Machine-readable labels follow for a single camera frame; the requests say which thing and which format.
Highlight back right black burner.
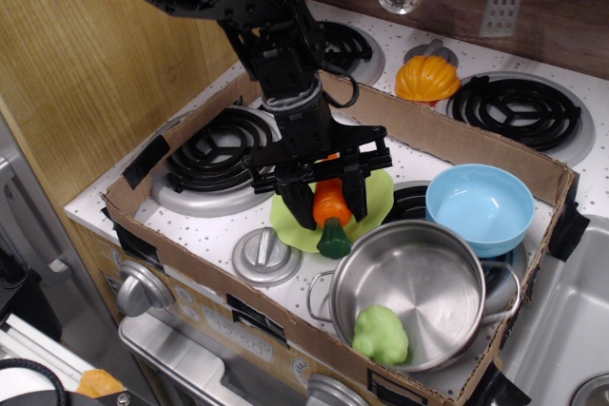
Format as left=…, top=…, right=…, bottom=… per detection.
left=436, top=71, right=596, bottom=166

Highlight silver sink basin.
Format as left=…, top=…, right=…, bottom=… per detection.
left=501, top=216, right=608, bottom=405

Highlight light green plate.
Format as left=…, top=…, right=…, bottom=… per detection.
left=270, top=169, right=394, bottom=253

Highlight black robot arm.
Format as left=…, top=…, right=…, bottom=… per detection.
left=145, top=0, right=391, bottom=229

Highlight orange toy carrot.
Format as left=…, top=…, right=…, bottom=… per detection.
left=313, top=178, right=352, bottom=260

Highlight front left black burner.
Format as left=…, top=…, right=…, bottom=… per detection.
left=151, top=106, right=279, bottom=218

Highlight orange toy pumpkin half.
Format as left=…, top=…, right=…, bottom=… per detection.
left=395, top=55, right=462, bottom=103

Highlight green toy broccoli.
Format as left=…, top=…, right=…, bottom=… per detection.
left=351, top=304, right=409, bottom=366

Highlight silver slotted spatula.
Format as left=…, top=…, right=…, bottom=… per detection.
left=479, top=0, right=521, bottom=39

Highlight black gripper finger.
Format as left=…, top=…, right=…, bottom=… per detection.
left=342, top=164, right=368, bottom=222
left=277, top=177, right=318, bottom=230

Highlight light blue bowl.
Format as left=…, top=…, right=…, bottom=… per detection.
left=425, top=164, right=536, bottom=259

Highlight silver back stovetop knob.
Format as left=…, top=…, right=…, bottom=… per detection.
left=403, top=38, right=459, bottom=68

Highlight cardboard fence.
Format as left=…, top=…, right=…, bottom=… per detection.
left=100, top=68, right=591, bottom=406

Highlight silver oven door handle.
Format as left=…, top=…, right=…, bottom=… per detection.
left=118, top=314, right=248, bottom=406

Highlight stainless steel pot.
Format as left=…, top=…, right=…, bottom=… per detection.
left=310, top=221, right=521, bottom=373

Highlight black cable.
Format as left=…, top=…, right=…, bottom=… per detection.
left=0, top=358, right=68, bottom=406

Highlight silver stovetop knob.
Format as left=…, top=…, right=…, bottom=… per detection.
left=231, top=227, right=303, bottom=287
left=403, top=38, right=459, bottom=68

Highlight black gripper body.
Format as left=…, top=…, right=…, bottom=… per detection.
left=248, top=87, right=392, bottom=195

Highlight silver front oven knob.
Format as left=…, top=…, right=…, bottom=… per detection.
left=117, top=261, right=175, bottom=318

